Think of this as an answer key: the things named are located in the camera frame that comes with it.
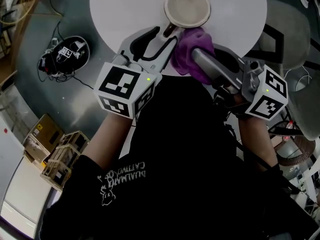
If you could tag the brown wicker basket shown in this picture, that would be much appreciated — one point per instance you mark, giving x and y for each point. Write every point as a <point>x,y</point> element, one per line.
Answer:
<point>297,154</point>

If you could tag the white desk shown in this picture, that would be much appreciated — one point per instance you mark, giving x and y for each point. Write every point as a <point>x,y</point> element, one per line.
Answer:
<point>316,169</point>

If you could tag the person's right forearm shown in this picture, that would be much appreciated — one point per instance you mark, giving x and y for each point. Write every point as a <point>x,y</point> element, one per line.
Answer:
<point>255,139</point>

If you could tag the black round floor tray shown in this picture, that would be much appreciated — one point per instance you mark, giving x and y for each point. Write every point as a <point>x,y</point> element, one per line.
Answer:
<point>83,50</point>

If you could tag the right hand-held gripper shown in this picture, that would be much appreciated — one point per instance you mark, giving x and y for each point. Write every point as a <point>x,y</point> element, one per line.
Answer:
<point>275,89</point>

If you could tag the idle hand-held gripper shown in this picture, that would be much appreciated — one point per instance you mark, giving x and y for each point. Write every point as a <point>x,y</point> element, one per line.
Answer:
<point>66,51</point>

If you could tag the person's black printed shirt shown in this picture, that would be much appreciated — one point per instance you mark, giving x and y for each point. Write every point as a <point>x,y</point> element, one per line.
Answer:
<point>180,146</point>

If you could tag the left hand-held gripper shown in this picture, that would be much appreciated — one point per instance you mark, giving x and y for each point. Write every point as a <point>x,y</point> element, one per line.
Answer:
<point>117,81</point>

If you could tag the red-capped plastic bottle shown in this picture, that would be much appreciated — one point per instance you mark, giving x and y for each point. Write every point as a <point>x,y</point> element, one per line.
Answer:
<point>289,126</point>

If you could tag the person's left forearm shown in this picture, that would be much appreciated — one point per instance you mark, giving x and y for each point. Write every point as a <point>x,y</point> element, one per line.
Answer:
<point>110,139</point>

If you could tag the brown cardboard box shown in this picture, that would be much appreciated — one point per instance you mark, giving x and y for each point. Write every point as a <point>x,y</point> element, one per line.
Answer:
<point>47,131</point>

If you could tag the purple cloth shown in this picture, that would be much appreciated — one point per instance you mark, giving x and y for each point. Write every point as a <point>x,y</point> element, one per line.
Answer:
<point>192,40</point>

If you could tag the beige ceramic mug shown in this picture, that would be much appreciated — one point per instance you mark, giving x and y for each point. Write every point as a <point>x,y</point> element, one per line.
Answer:
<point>187,6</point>

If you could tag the black power box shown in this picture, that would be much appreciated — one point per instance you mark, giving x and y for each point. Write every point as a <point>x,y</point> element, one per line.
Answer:
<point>46,65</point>

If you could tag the white cabinet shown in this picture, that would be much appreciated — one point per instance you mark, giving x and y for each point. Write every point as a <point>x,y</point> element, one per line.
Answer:
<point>15,174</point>

